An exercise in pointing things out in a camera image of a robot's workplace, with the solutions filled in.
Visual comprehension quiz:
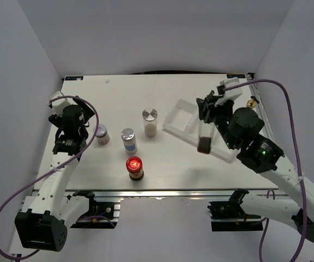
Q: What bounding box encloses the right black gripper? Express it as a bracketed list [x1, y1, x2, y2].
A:
[196, 94, 238, 150]

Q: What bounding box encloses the dark sauce glass bottle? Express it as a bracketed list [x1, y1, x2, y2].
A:
[197, 121, 215, 154]

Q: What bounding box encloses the small red white lid jar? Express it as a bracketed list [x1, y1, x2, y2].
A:
[93, 124, 110, 145]

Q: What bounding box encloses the clear liquid glass bottle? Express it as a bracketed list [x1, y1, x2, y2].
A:
[246, 96, 259, 109]

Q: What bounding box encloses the tall silver lid spice jar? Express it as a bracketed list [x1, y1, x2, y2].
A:
[142, 108, 158, 137]

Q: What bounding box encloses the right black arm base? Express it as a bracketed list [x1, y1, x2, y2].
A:
[208, 201, 263, 232]

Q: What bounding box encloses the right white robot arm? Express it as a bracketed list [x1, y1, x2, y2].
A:
[196, 92, 314, 243]

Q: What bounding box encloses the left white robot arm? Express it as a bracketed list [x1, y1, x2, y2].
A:
[15, 92, 97, 252]

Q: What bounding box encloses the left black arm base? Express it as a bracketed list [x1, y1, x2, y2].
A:
[66, 190, 120, 229]

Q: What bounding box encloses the white three compartment tray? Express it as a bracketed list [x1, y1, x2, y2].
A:
[163, 99, 238, 163]

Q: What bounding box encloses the blue label silver lid jar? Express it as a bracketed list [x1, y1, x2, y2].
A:
[121, 128, 138, 154]

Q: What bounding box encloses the red lid sauce jar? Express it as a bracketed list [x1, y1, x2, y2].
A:
[126, 156, 144, 181]

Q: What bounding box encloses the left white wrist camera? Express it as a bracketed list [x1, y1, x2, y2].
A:
[47, 91, 73, 116]

